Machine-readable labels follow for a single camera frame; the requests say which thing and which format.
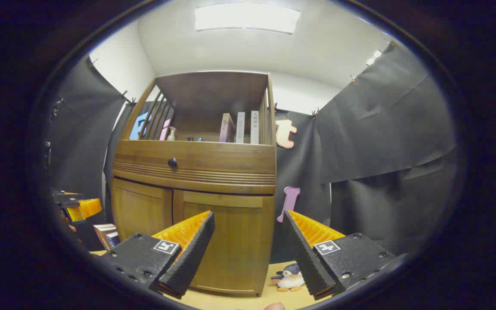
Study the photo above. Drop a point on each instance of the small ceiling light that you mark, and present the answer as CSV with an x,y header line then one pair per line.
x,y
373,57

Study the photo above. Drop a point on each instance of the wooden double-door shoe cabinet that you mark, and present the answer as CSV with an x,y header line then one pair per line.
x,y
213,94

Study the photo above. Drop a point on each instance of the grey book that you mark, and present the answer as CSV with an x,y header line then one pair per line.
x,y
240,128

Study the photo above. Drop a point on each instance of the wooden shoe cabinet door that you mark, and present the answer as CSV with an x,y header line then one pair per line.
x,y
239,241
142,211

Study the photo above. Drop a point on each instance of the pink box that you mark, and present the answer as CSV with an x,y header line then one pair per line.
x,y
164,130

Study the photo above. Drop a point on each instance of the thin white-edged book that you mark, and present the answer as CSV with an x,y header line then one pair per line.
x,y
113,240

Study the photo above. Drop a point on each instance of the round black drawer knob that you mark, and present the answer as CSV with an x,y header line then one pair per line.
x,y
172,162

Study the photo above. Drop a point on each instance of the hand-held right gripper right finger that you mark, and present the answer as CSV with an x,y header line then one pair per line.
x,y
304,254

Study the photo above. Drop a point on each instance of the wooden cabinet drawer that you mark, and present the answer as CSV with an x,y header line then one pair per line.
x,y
222,161

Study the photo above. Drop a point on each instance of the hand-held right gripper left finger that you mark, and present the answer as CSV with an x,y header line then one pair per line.
x,y
190,254

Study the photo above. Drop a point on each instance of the rectangular ceiling light panel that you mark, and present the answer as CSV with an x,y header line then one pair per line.
x,y
248,18

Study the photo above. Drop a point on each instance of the black backdrop cloth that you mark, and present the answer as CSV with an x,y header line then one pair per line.
x,y
381,142

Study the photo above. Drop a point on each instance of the penguin plush toy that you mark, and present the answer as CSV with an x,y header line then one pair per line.
x,y
290,279

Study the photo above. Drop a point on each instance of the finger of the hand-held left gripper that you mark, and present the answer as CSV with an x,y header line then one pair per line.
x,y
88,208

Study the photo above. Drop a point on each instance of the pinkish brown book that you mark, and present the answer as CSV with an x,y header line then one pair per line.
x,y
226,128

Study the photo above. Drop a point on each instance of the white book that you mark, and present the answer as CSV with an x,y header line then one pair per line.
x,y
254,127

